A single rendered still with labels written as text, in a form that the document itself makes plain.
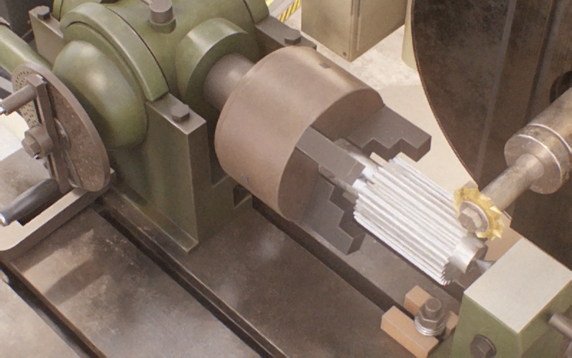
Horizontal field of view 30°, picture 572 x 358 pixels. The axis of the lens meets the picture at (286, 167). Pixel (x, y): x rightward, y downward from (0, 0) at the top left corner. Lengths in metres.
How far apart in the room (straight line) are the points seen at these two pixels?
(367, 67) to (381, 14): 1.60
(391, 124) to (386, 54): 1.91
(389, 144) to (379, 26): 0.34
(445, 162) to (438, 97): 1.47
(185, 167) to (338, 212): 0.20
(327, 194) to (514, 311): 0.28
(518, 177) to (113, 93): 0.50
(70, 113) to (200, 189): 0.20
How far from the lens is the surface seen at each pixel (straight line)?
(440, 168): 2.91
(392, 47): 3.23
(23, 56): 1.46
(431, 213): 1.19
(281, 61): 1.27
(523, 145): 1.21
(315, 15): 1.58
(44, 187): 1.43
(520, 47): 1.30
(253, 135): 1.24
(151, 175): 1.45
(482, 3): 1.32
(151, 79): 1.32
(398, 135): 1.30
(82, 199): 1.51
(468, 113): 1.44
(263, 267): 1.44
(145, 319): 1.41
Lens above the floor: 2.17
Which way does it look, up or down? 49 degrees down
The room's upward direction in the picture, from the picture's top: straight up
